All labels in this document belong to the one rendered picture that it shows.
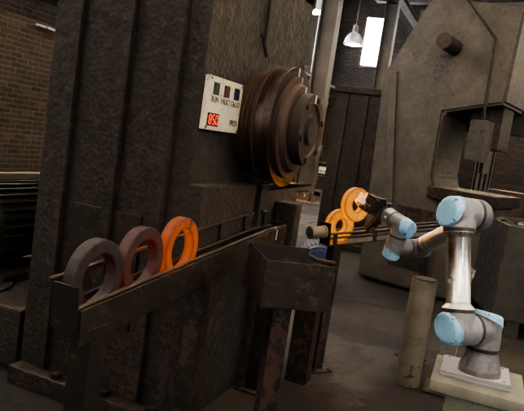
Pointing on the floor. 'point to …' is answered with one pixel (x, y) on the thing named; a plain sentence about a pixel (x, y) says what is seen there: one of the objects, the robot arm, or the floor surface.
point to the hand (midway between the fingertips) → (356, 200)
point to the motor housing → (302, 345)
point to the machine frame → (149, 178)
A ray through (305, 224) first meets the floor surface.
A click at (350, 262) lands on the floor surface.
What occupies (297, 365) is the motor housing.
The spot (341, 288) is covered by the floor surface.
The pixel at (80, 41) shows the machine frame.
